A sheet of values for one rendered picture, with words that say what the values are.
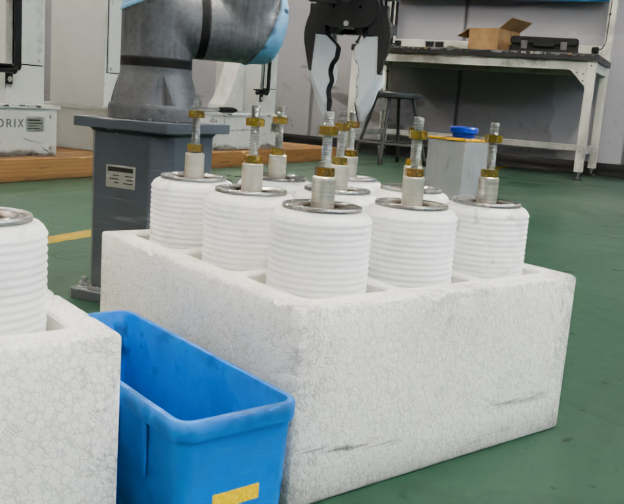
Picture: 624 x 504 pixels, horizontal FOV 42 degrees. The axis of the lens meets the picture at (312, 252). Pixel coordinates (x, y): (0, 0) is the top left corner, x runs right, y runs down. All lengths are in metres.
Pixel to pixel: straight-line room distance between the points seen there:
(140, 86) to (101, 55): 2.25
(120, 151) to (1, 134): 1.77
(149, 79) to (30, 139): 1.87
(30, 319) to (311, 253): 0.25
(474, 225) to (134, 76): 0.66
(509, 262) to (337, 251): 0.25
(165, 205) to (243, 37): 0.51
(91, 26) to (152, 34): 2.29
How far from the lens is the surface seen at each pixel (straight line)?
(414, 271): 0.80
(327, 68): 0.92
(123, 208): 1.34
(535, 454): 0.92
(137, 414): 0.64
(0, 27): 3.20
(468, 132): 1.16
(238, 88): 4.63
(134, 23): 1.35
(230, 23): 1.36
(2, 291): 0.58
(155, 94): 1.33
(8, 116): 3.10
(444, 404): 0.83
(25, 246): 0.58
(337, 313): 0.69
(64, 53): 3.71
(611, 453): 0.96
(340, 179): 0.91
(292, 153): 4.73
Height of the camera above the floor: 0.35
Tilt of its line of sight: 10 degrees down
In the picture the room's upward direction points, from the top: 4 degrees clockwise
